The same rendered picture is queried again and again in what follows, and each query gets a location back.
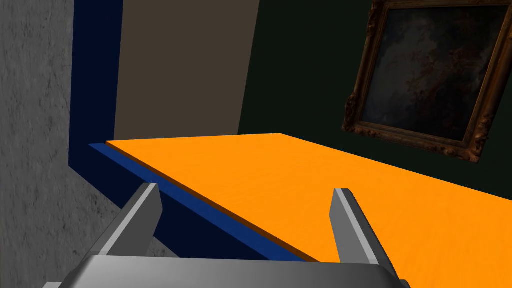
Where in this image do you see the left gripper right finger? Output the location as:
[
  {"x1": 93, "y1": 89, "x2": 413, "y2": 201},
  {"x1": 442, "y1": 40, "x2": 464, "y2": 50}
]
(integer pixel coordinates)
[{"x1": 329, "y1": 187, "x2": 395, "y2": 266}]

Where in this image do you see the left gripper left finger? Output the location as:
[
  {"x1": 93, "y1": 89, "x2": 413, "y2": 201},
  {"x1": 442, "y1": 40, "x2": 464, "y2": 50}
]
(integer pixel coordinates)
[{"x1": 89, "y1": 182, "x2": 164, "y2": 257}]

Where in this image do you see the dark painting in ornate frame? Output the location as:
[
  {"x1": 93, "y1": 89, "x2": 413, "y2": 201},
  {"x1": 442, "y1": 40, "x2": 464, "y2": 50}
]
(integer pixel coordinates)
[{"x1": 341, "y1": 0, "x2": 512, "y2": 164}]

